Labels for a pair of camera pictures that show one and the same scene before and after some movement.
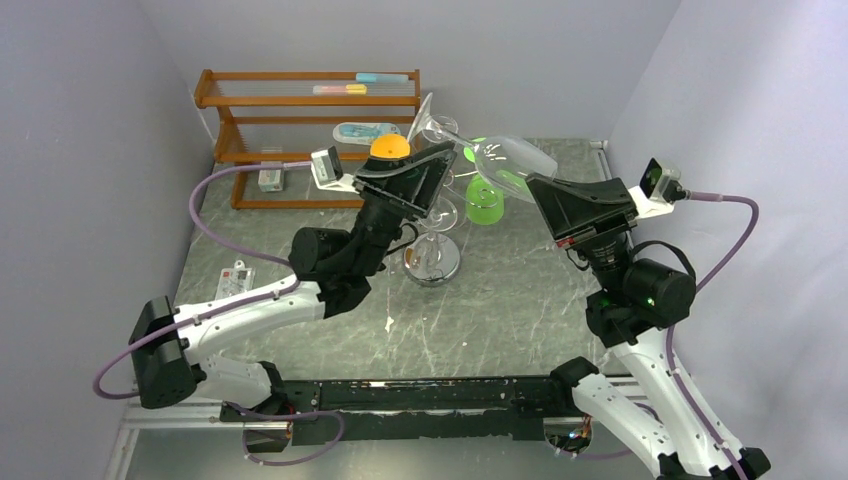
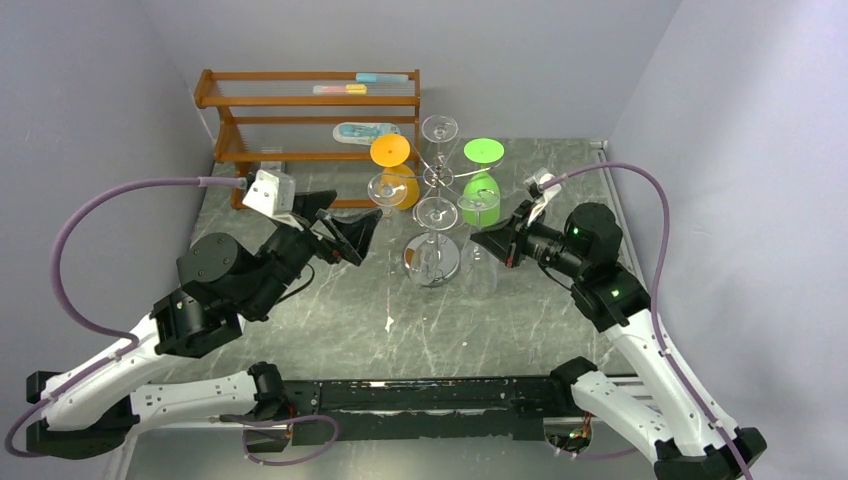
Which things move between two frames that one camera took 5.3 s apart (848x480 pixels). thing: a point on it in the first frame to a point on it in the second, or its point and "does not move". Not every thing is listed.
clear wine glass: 503,161 to 480,264
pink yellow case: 340,90 does not move
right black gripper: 594,228 to 515,240
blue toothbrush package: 363,133 does not move
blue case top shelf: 381,78 does not move
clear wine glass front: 440,128 does not move
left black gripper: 407,191 to 355,232
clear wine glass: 433,259 does not move
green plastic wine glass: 484,203 does not move
